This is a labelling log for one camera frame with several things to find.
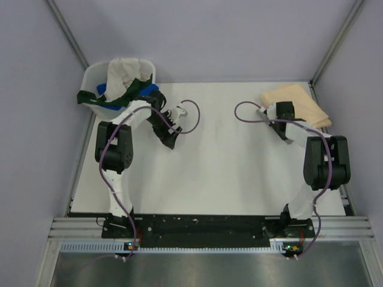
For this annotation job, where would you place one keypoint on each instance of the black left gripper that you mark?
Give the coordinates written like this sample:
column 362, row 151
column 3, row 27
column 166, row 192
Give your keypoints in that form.
column 167, row 139

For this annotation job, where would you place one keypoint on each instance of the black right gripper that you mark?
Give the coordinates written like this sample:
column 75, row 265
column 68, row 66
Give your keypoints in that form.
column 273, row 124

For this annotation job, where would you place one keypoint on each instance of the cream yellow t shirt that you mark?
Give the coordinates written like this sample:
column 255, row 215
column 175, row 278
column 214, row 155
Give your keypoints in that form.
column 304, row 105

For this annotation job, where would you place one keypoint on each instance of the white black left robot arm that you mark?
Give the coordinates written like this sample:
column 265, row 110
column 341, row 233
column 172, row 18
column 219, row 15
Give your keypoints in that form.
column 114, row 147

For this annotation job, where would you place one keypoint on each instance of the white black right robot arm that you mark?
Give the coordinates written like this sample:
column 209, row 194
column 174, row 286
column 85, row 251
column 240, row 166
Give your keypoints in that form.
column 298, row 130

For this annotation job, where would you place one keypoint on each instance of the white crumpled t shirt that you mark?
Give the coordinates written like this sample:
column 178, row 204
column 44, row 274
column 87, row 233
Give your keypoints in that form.
column 120, row 76

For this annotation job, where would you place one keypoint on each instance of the blue t shirt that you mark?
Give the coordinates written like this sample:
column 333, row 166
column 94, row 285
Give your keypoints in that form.
column 144, row 92

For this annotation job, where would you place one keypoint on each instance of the dark green t shirt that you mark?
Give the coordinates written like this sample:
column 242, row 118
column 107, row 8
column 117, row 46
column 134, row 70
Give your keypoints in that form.
column 87, row 97

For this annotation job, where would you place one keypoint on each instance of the white laundry basket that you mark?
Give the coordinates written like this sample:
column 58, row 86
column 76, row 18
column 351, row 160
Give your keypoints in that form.
column 96, row 74

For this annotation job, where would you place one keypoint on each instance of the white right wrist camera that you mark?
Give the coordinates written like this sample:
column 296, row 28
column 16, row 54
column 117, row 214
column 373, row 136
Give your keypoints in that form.
column 269, row 111

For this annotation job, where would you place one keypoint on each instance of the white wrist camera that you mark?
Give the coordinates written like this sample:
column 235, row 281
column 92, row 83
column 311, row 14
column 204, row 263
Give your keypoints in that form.
column 177, row 112
column 269, row 111

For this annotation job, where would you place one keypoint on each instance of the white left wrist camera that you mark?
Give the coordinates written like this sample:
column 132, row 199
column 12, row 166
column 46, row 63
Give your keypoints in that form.
column 177, row 112

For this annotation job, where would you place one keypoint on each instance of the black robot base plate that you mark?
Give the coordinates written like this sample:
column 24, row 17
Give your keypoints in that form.
column 207, row 231

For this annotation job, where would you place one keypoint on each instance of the right aluminium table edge rail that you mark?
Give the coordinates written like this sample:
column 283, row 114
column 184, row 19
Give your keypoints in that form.
column 330, row 168

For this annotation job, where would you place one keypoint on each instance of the white slotted cable duct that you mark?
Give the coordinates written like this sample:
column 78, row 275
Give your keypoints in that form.
column 124, row 248

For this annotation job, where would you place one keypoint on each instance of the right aluminium corner post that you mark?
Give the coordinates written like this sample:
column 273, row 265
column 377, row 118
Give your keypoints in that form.
column 335, row 45

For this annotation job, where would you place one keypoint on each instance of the aluminium corner post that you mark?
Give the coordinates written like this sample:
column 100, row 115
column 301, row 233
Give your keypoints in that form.
column 69, row 36
column 335, row 45

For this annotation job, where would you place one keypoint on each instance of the left aluminium corner post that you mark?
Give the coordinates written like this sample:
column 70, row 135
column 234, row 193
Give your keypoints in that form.
column 69, row 36

